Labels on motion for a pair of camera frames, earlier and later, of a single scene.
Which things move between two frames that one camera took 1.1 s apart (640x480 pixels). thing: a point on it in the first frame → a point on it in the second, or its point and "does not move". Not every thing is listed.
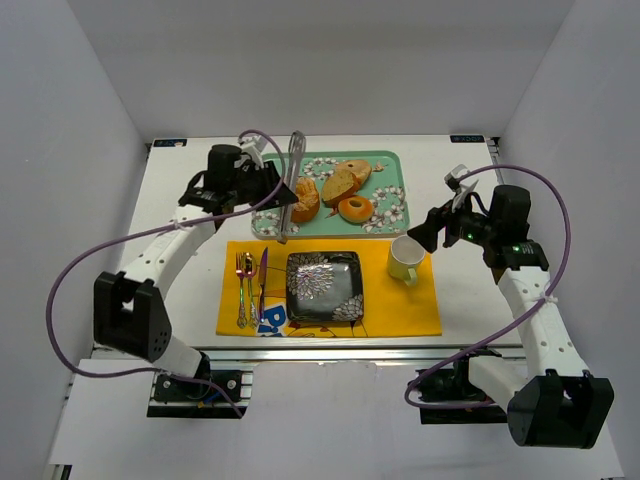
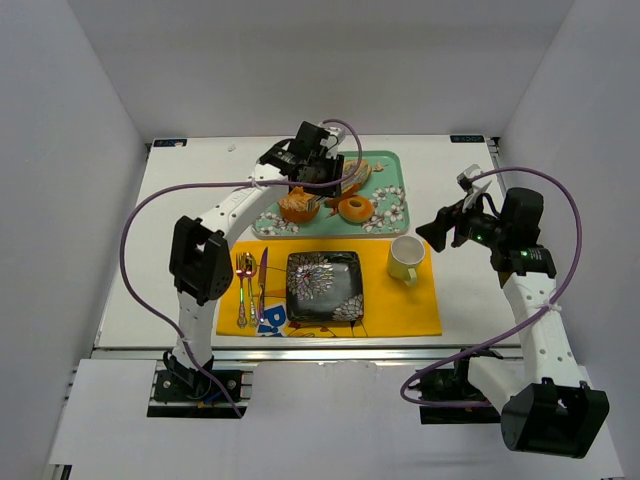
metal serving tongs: [296, 149] → [313, 203]
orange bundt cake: [307, 207] does not move
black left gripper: [265, 180] → [317, 176]
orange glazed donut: [355, 209] does not move
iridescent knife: [261, 280] does not move
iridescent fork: [240, 269] does not move
